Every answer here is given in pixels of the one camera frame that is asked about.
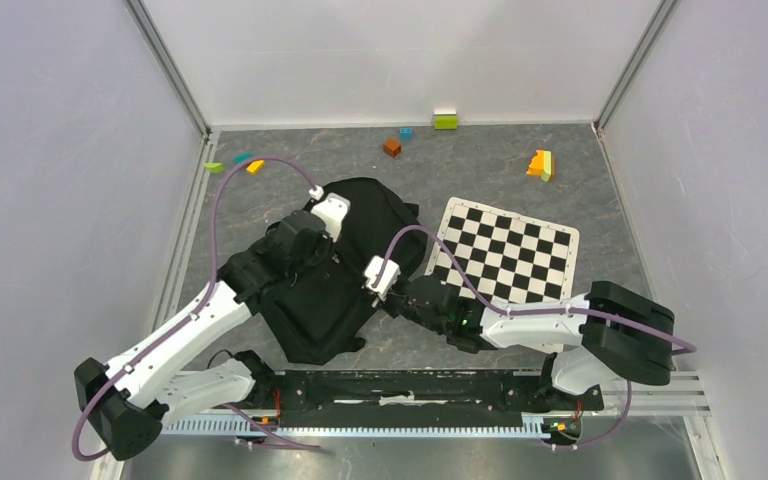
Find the brown cube block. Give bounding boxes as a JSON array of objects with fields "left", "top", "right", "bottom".
[{"left": 382, "top": 138, "right": 402, "bottom": 158}]

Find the teal block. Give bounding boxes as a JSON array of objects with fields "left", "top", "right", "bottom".
[{"left": 234, "top": 152, "right": 253, "bottom": 164}]

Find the green half-round block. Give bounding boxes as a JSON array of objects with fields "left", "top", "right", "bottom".
[{"left": 204, "top": 162, "right": 224, "bottom": 174}]

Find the orange stepped block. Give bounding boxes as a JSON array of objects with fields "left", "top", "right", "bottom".
[{"left": 526, "top": 150, "right": 549, "bottom": 177}]

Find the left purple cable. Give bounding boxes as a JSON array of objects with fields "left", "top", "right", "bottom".
[{"left": 71, "top": 156, "right": 322, "bottom": 462}]

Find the black student backpack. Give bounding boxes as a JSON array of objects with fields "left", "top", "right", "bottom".
[{"left": 261, "top": 177, "right": 418, "bottom": 365}]

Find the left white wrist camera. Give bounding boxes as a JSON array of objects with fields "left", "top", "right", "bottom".
[{"left": 309, "top": 185, "right": 351, "bottom": 243}]

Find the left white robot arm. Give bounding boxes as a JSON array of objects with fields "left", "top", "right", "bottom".
[{"left": 73, "top": 208, "right": 346, "bottom": 460}]

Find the purple cable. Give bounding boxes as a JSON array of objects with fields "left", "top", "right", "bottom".
[
  {"left": 370, "top": 225, "right": 698, "bottom": 356},
  {"left": 71, "top": 156, "right": 322, "bottom": 462}
]

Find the black white chessboard mat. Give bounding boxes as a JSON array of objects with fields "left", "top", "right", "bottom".
[{"left": 425, "top": 195, "right": 581, "bottom": 354}]

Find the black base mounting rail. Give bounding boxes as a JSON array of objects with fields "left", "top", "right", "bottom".
[{"left": 240, "top": 369, "right": 604, "bottom": 428}]

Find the white cable duct strip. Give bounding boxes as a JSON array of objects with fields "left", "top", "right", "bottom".
[{"left": 161, "top": 411, "right": 550, "bottom": 440}]

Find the yellow-green block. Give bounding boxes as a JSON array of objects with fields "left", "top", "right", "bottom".
[{"left": 540, "top": 150, "right": 556, "bottom": 182}]

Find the yellow small block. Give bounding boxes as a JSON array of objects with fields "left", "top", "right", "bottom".
[{"left": 246, "top": 160, "right": 265, "bottom": 175}]

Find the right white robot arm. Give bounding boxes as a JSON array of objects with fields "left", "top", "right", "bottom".
[{"left": 383, "top": 276, "right": 677, "bottom": 408}]

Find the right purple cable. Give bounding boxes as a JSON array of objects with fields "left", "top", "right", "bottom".
[{"left": 370, "top": 225, "right": 698, "bottom": 356}]

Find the green white block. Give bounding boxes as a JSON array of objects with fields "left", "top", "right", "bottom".
[{"left": 432, "top": 108, "right": 459, "bottom": 130}]

